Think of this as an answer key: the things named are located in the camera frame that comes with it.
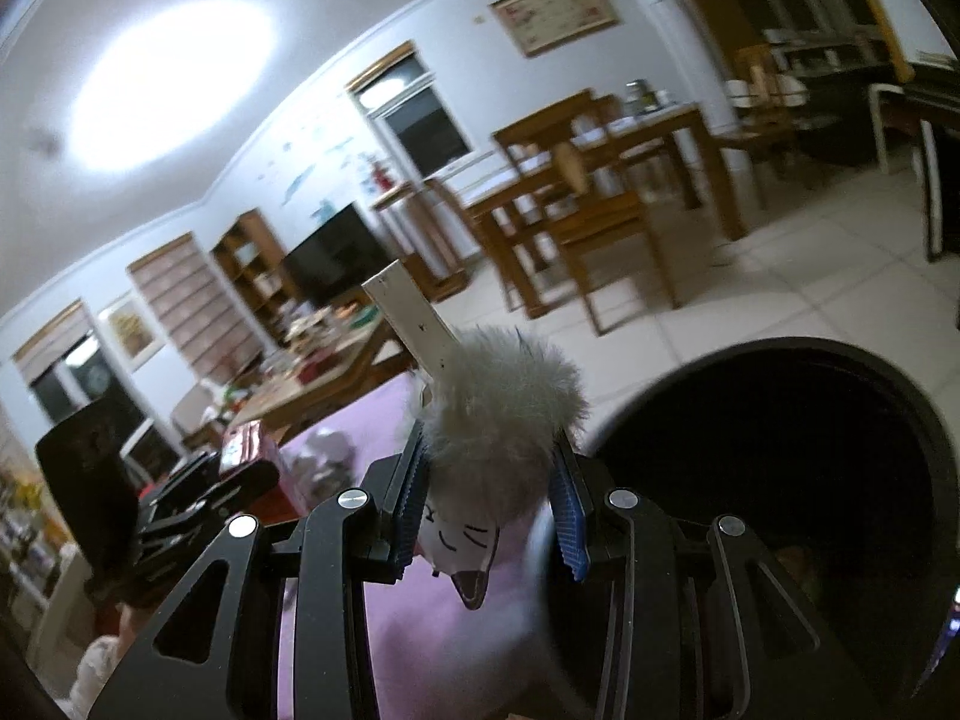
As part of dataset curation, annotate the red milk carton back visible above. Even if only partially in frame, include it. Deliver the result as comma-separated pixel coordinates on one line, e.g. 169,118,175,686
220,419,306,525

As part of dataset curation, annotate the grey furry cat toy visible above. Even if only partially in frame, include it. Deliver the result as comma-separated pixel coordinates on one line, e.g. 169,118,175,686
416,327,587,611

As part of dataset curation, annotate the black trash bin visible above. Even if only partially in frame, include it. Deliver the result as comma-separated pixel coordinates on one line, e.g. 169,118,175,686
576,337,958,718

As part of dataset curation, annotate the framed sunflower picture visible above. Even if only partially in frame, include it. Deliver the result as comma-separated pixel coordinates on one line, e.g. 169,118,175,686
98,293,164,371

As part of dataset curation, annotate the purple tablecloth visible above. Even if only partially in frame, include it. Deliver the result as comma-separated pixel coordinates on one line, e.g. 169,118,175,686
277,374,578,718

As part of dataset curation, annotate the wooden coffee table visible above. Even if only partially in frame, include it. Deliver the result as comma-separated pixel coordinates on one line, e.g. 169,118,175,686
228,316,413,444

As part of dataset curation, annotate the wooden bookshelf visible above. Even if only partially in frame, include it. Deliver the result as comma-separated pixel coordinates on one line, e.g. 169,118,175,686
212,210,301,335

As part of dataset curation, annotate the black television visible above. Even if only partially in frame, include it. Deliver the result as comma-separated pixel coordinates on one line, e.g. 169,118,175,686
280,203,395,307

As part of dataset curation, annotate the tall wooden plant stand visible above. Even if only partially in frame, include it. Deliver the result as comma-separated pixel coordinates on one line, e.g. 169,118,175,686
373,182,469,302

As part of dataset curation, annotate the wooden dining table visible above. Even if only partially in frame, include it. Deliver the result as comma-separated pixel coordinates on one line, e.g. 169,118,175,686
464,89,747,319

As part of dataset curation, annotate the wooden dining chair front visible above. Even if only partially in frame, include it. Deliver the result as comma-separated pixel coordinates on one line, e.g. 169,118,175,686
493,89,680,335

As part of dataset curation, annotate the white standing air conditioner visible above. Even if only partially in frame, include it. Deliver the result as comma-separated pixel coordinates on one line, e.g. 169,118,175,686
638,0,737,132

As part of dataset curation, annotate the framed floral picture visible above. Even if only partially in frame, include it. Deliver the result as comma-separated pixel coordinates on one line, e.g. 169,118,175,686
490,0,620,59

